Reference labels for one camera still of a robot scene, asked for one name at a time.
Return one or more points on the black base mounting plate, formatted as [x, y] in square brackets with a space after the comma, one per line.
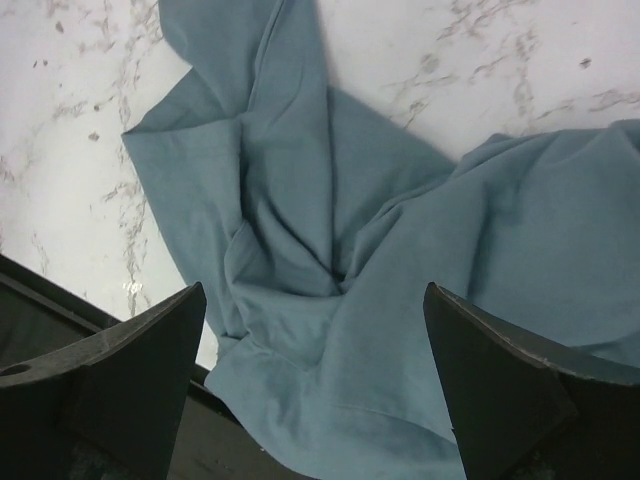
[38, 317]

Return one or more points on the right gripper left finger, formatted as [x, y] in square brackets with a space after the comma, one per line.
[108, 406]

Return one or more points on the grey-blue t shirt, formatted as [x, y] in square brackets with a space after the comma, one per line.
[315, 225]

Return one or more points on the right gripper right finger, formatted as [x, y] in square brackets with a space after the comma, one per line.
[525, 407]

